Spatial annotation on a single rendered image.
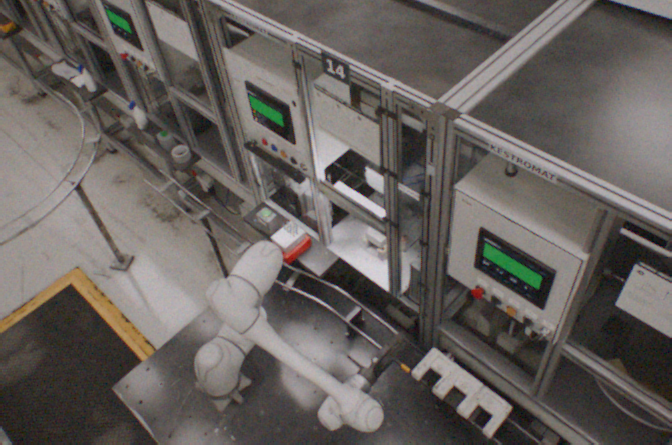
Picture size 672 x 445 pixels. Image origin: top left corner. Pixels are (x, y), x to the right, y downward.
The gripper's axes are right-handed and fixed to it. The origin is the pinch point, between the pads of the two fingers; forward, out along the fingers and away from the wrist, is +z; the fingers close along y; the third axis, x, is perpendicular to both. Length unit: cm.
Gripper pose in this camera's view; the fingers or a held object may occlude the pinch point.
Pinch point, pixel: (398, 343)
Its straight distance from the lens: 240.4
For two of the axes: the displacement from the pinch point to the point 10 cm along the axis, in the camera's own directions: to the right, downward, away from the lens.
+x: -7.2, -4.7, 5.1
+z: 6.9, -5.7, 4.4
